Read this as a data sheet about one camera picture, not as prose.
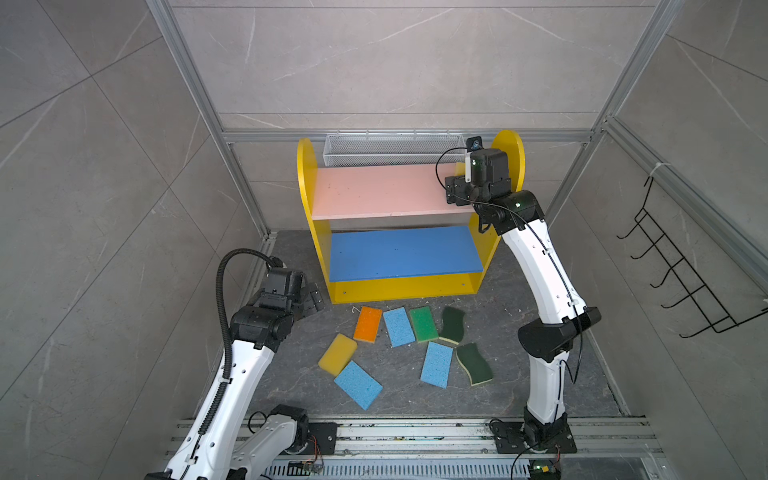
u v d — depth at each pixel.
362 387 0.80
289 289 0.54
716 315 0.60
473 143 0.61
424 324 0.93
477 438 0.75
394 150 0.98
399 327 0.93
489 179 0.53
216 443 0.38
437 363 0.85
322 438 0.73
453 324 0.93
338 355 0.88
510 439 0.73
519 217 0.50
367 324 0.93
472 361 0.86
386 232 1.02
